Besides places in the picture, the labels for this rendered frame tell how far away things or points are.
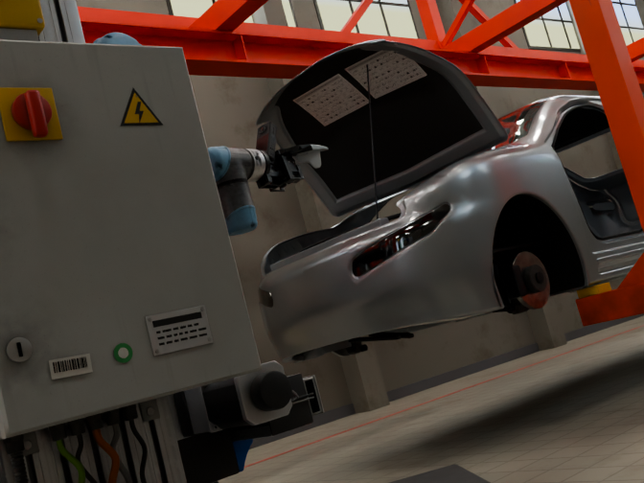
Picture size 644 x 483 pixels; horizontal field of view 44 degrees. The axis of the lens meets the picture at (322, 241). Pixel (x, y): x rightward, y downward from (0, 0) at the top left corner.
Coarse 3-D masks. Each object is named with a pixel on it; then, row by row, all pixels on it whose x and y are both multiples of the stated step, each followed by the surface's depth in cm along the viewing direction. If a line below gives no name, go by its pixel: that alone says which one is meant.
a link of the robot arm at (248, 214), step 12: (228, 180) 171; (240, 180) 171; (228, 192) 170; (240, 192) 171; (228, 204) 170; (240, 204) 170; (252, 204) 173; (228, 216) 170; (240, 216) 170; (252, 216) 171; (228, 228) 170; (240, 228) 170; (252, 228) 172
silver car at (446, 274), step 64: (512, 128) 502; (576, 128) 643; (448, 192) 405; (512, 192) 423; (576, 192) 794; (320, 256) 432; (384, 256) 403; (448, 256) 396; (512, 256) 461; (576, 256) 453; (640, 256) 492; (320, 320) 433; (384, 320) 407; (448, 320) 403
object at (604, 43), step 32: (576, 0) 440; (608, 0) 438; (608, 32) 429; (608, 64) 430; (608, 96) 432; (640, 96) 432; (640, 128) 421; (640, 160) 422; (640, 192) 424; (608, 288) 456; (640, 288) 430; (608, 320) 446
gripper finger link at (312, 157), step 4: (312, 148) 190; (316, 148) 191; (320, 148) 192; (324, 148) 193; (304, 152) 190; (308, 152) 190; (312, 152) 191; (316, 152) 191; (296, 156) 190; (300, 156) 190; (304, 156) 190; (308, 156) 190; (312, 156) 191; (316, 156) 191; (300, 160) 190; (304, 160) 190; (308, 160) 190; (312, 160) 190; (316, 160) 191; (320, 160) 191; (312, 164) 190; (316, 164) 190; (320, 164) 191; (316, 168) 190
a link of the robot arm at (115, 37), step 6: (108, 36) 151; (114, 36) 151; (120, 36) 152; (126, 36) 154; (96, 42) 151; (102, 42) 149; (108, 42) 149; (114, 42) 150; (120, 42) 151; (126, 42) 153; (132, 42) 154; (138, 42) 155
